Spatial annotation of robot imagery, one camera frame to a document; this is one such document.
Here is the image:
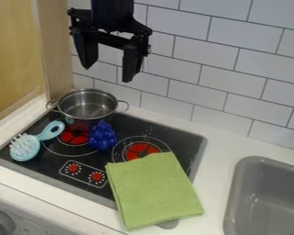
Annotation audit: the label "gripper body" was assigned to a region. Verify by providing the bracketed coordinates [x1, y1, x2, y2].
[65, 7, 153, 58]

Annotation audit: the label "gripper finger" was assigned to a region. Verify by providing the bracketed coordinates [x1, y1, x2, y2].
[120, 45, 146, 84]
[69, 27, 101, 70]

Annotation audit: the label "green cloth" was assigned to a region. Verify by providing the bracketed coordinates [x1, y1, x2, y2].
[104, 151, 207, 231]

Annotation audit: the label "silver pot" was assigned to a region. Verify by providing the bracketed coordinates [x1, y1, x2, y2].
[45, 88, 130, 126]

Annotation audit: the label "blue toy grapes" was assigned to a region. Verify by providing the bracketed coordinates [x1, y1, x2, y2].
[86, 119, 119, 151]

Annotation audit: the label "toy stove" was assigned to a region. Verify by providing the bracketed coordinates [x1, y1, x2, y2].
[0, 107, 209, 230]

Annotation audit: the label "light blue brush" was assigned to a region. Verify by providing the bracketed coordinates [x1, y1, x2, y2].
[8, 120, 68, 162]

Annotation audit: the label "toy sink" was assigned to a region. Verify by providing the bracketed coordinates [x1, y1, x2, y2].
[221, 155, 294, 235]

